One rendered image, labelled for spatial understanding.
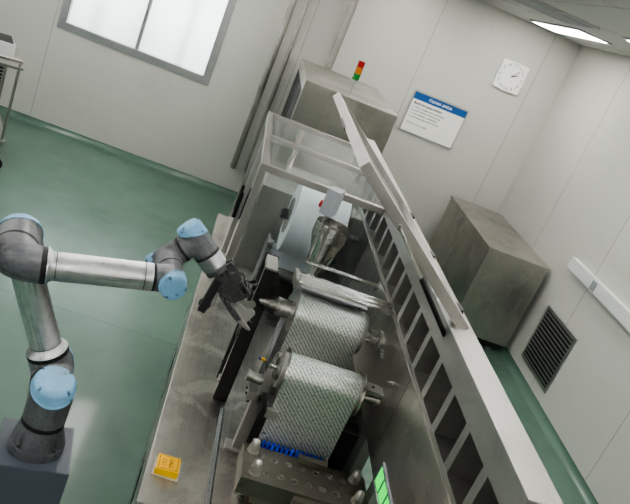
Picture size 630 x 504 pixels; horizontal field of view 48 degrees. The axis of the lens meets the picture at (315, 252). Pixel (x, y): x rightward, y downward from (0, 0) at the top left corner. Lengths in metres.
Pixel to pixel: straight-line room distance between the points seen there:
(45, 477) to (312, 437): 0.78
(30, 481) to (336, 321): 1.02
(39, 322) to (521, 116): 6.48
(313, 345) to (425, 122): 5.49
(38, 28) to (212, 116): 1.88
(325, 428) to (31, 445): 0.85
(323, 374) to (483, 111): 5.88
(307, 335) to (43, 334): 0.82
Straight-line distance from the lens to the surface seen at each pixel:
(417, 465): 1.88
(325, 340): 2.37
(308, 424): 2.25
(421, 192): 7.86
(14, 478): 2.16
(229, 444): 2.41
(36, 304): 2.06
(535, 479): 1.48
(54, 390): 2.05
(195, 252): 2.00
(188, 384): 2.63
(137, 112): 7.68
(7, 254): 1.88
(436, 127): 7.70
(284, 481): 2.17
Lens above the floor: 2.32
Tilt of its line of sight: 19 degrees down
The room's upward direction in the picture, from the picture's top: 23 degrees clockwise
